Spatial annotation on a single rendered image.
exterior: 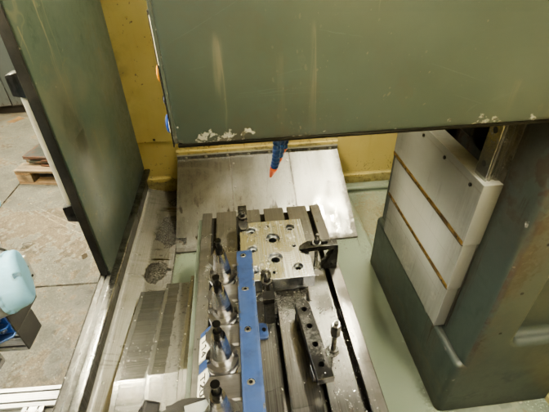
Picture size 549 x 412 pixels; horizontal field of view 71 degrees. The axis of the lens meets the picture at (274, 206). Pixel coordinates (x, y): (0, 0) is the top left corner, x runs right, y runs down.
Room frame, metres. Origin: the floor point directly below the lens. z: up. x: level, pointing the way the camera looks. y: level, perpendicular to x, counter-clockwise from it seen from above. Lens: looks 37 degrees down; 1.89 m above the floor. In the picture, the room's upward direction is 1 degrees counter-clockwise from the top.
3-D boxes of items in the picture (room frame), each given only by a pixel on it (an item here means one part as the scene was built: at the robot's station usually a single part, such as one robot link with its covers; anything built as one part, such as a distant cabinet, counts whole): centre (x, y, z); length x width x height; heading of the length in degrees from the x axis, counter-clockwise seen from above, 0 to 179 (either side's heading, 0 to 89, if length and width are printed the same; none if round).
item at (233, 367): (0.42, 0.11, 1.21); 0.06 x 0.06 x 0.03
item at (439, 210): (0.93, -0.46, 1.16); 0.48 x 0.05 x 0.51; 5
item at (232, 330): (0.47, 0.11, 1.21); 0.07 x 0.05 x 0.01; 95
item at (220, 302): (0.53, 0.12, 1.26); 0.04 x 0.04 x 0.07
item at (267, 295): (0.79, 0.03, 0.97); 0.13 x 0.03 x 0.15; 5
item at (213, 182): (1.55, 0.05, 0.75); 0.89 x 0.67 x 0.26; 95
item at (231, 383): (0.36, 0.10, 1.21); 0.07 x 0.05 x 0.01; 95
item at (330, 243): (0.97, -0.15, 0.97); 0.13 x 0.03 x 0.15; 95
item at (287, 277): (0.97, 0.01, 0.96); 0.29 x 0.23 x 0.05; 5
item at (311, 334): (0.64, -0.10, 0.93); 0.26 x 0.05 x 0.06; 10
